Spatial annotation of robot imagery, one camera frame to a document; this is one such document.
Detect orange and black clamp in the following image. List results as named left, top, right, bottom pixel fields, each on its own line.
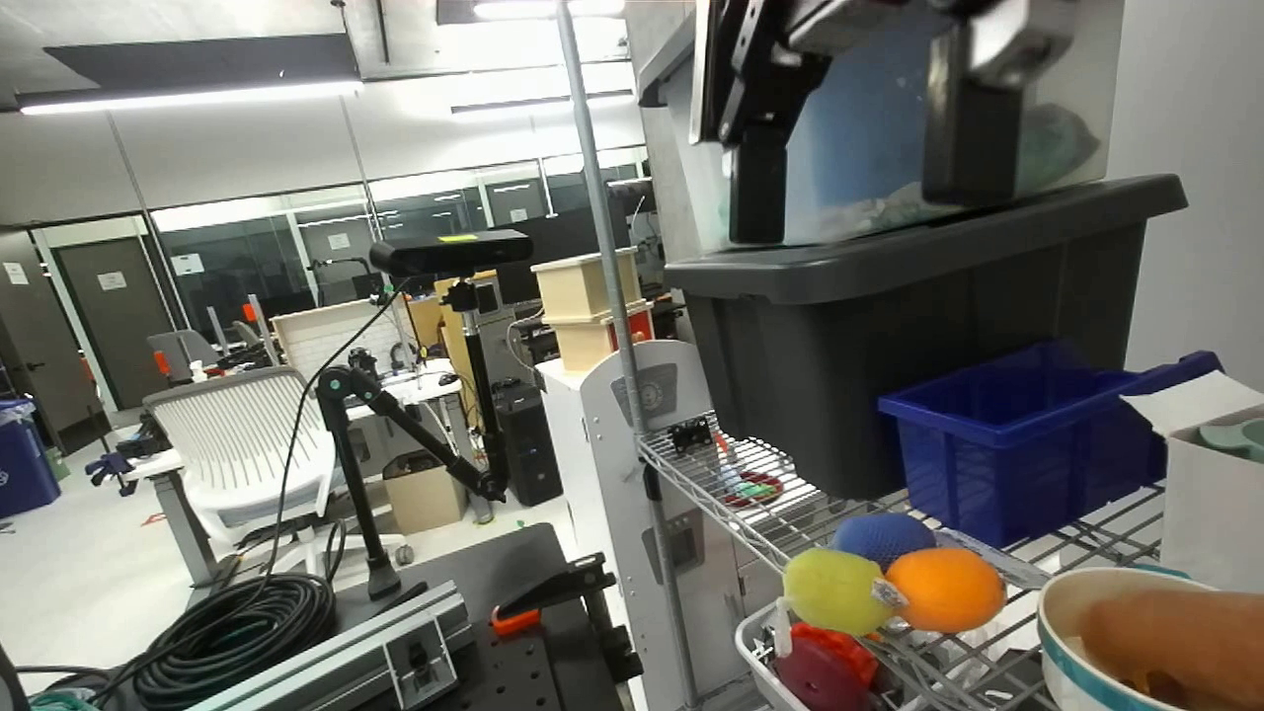
left=485, top=548, right=622, bottom=640

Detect black perforated breadboard table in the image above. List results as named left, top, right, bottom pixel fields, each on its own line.
left=353, top=517, right=636, bottom=711

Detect teal plate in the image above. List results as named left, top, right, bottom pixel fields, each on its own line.
left=1198, top=410, right=1264, bottom=468

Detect orange sponge ball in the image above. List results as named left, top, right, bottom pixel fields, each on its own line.
left=885, top=547, right=1011, bottom=636

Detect silver aluminium extrusion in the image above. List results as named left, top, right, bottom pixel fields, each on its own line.
left=182, top=581, right=471, bottom=711

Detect black articulated camera stand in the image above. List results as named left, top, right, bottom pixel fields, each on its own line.
left=313, top=273, right=515, bottom=606

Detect black stereo camera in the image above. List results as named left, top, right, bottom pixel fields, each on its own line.
left=369, top=226, right=539, bottom=285

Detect coil of black cable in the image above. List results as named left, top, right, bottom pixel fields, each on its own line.
left=130, top=570, right=342, bottom=709

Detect dark door with sign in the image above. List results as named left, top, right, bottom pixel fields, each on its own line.
left=51, top=235, right=175, bottom=410

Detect chrome wire shelf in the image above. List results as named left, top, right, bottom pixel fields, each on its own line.
left=631, top=426, right=1168, bottom=711

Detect white cardboard box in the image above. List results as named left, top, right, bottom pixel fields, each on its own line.
left=1118, top=369, right=1264, bottom=596

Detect colourful ring toy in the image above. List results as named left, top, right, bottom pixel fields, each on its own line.
left=708, top=440, right=791, bottom=510

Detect tan bowl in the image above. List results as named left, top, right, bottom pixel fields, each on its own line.
left=1035, top=567, right=1264, bottom=711

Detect white tower device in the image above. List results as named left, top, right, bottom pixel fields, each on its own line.
left=533, top=335, right=753, bottom=711

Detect blue recycling bin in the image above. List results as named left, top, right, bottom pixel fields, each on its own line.
left=0, top=390, right=62, bottom=520

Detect black computer tower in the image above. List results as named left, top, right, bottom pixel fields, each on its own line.
left=485, top=381, right=564, bottom=510

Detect white board panel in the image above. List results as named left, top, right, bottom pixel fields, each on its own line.
left=270, top=302, right=412, bottom=382

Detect long ceiling light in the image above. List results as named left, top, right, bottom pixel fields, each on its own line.
left=15, top=77, right=369, bottom=119

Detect blue sponge ball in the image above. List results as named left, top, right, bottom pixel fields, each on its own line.
left=831, top=510, right=940, bottom=572

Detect dark grey storage tote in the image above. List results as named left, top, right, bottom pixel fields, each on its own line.
left=665, top=174, right=1192, bottom=502

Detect yellow sponge ball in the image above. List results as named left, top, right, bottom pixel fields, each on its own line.
left=778, top=547, right=903, bottom=640

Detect stacked wooden boxes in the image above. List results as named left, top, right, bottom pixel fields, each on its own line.
left=527, top=251, right=657, bottom=374

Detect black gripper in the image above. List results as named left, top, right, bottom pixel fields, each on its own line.
left=690, top=0, right=1071, bottom=251

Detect chrome shelf pole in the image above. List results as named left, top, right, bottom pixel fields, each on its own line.
left=550, top=0, right=651, bottom=445

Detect white wire basket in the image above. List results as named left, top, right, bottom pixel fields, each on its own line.
left=731, top=596, right=1060, bottom=711

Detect red plastic object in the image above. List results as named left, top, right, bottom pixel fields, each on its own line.
left=770, top=621, right=885, bottom=711

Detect blue plastic box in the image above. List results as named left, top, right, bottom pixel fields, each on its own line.
left=876, top=343, right=1225, bottom=548

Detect white mesh office chair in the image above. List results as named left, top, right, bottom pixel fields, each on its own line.
left=140, top=369, right=340, bottom=547

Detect clear plastic storage bin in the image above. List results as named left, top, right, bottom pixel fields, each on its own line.
left=628, top=0, right=1128, bottom=254

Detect small cardboard box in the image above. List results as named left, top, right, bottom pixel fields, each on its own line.
left=379, top=452, right=471, bottom=532

